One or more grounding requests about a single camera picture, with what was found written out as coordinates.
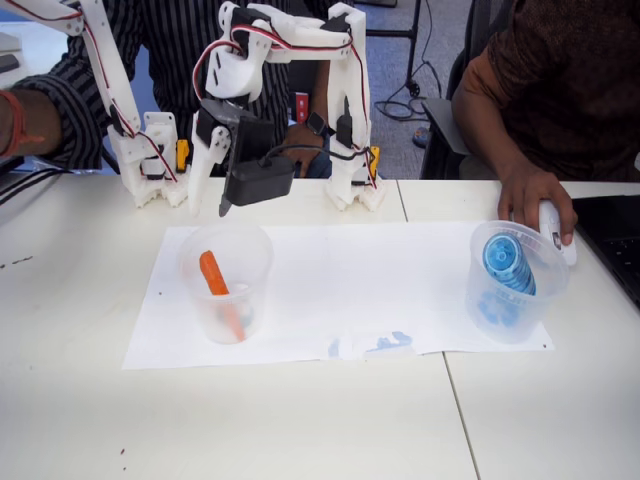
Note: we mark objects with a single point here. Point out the orange carrot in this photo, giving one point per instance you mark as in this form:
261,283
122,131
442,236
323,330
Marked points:
215,280

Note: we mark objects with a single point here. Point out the white leader robot arm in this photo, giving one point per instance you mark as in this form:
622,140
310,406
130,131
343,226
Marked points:
125,150

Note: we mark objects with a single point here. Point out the white computer mouse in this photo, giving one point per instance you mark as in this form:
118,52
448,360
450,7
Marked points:
550,220

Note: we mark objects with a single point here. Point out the white follower robot arm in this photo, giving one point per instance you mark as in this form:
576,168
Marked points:
345,100

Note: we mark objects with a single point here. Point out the right forearm in striped sleeve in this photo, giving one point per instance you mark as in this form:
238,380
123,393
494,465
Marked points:
60,115

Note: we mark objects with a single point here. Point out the bare left forearm striped-shirt person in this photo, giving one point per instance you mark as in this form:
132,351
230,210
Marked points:
321,90

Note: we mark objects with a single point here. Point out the bare forearm brown-shirt person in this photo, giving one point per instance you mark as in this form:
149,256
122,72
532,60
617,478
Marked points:
485,125

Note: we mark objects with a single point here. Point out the blue plastic bottle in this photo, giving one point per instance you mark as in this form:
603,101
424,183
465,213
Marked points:
505,260

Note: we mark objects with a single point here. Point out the left hand of striped-shirt person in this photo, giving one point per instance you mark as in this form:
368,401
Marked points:
307,150

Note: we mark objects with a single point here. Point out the right hand of striped-shirt person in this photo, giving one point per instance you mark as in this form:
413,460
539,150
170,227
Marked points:
5,125

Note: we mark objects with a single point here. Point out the hand of brown-shirt person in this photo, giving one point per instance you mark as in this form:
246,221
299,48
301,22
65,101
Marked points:
530,195

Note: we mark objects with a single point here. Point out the yellow table clamp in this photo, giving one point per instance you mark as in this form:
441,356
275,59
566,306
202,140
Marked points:
374,160
182,155

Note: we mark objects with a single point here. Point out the person in striped shirt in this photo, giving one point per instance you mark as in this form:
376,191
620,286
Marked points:
170,65

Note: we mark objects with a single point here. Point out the clear plastic cup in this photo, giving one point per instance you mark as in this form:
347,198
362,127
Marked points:
255,285

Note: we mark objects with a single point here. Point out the red and white box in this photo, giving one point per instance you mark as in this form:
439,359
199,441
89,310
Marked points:
303,106

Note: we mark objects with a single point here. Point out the black smartwatch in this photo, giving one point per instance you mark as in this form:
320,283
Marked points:
316,122

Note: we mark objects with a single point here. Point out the white paper sheet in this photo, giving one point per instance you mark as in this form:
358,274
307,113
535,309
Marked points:
350,290

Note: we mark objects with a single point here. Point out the black tablet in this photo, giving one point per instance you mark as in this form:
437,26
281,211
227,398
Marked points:
7,165

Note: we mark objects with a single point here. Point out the small orange blue floor object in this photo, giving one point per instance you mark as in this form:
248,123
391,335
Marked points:
420,136

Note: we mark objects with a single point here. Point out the dark phone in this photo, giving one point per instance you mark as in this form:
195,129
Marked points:
7,63

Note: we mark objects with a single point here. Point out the black wheeled stand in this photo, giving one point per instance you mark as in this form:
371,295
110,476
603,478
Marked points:
413,50

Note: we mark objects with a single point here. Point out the black office chair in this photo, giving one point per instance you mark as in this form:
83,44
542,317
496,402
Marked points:
445,135

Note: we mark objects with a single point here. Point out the clear plastic tub with rim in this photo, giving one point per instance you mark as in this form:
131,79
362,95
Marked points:
515,327

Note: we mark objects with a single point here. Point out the person in brown shirt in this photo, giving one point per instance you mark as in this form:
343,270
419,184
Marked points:
575,90

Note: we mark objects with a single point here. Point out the black laptop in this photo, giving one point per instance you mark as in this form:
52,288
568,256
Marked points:
620,240

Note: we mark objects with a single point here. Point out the black webcam with mount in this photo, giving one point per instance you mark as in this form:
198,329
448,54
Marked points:
260,182

